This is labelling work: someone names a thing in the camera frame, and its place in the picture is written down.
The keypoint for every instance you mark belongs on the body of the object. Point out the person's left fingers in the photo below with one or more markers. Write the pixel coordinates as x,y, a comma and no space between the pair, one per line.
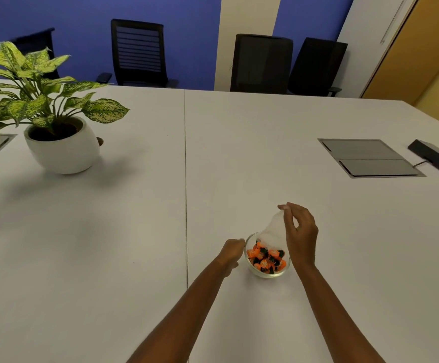
239,247

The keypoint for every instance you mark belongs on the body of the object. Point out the round white plant pot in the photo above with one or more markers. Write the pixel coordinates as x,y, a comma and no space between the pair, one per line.
66,153

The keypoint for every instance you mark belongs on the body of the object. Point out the person's right hand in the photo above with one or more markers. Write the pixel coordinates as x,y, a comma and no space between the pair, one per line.
303,241

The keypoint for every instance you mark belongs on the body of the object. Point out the person's right forearm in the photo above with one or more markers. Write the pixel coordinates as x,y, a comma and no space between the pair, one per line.
329,313

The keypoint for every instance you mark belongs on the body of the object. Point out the person's left forearm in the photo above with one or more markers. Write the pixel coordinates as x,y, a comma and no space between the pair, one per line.
189,309

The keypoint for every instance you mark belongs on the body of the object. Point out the green variegated leafy plant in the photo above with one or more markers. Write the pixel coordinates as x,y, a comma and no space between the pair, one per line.
34,105

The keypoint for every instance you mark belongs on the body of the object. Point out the black mesh office chair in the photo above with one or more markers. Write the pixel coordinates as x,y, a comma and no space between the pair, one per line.
261,64
39,41
317,67

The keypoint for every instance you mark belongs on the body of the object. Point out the person's left hand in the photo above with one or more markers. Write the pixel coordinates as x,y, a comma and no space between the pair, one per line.
229,257

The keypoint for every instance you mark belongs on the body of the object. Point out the clear plastic wrap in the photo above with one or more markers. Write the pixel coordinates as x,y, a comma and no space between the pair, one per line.
274,230

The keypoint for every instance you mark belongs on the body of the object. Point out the black slatted office chair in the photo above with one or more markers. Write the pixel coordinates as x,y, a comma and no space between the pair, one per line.
140,52

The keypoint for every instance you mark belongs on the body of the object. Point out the clear glass bowl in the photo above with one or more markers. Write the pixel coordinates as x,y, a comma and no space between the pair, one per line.
268,275

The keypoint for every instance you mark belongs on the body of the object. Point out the yellow wooden door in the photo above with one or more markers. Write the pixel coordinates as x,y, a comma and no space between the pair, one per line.
416,52

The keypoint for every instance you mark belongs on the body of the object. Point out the person's right thumb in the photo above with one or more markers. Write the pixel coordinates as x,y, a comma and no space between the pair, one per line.
287,224

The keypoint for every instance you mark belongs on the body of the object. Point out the pile of orange wrapped candies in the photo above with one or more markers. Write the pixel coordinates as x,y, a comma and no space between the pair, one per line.
266,258

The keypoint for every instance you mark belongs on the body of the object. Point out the black flat desk device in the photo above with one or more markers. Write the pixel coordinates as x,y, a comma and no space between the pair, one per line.
437,156

